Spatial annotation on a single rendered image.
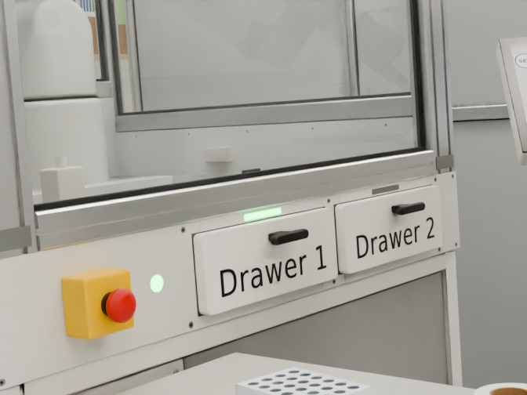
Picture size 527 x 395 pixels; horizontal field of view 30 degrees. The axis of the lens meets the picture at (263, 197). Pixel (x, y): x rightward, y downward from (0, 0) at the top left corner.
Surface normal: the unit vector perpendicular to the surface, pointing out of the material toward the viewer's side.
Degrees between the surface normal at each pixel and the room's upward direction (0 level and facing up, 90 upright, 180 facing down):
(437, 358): 90
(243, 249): 90
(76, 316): 90
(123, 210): 90
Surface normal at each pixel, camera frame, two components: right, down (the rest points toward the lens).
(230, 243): 0.75, 0.01
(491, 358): -0.61, 0.12
